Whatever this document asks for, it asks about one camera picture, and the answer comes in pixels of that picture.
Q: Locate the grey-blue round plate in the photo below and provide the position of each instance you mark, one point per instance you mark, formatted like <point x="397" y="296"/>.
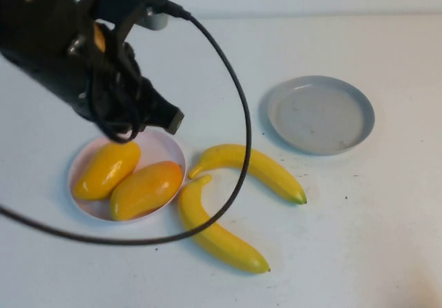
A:
<point x="321" y="118"/>

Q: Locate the yellow toy mango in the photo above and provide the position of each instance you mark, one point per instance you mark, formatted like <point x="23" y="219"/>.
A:
<point x="107" y="170"/>

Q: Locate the pink round plate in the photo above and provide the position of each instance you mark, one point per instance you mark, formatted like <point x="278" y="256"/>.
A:
<point x="159" y="145"/>

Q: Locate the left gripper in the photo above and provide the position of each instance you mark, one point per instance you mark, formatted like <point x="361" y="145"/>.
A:
<point x="45" y="38"/>

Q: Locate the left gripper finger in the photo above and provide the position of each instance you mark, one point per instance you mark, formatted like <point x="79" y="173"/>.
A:
<point x="121" y="132"/>
<point x="162" y="113"/>

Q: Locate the yellow toy banana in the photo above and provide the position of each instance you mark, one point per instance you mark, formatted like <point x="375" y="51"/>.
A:
<point x="221" y="239"/>
<point x="269" y="170"/>

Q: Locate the orange-yellow toy mango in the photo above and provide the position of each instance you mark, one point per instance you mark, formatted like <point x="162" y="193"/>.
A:
<point x="148" y="190"/>

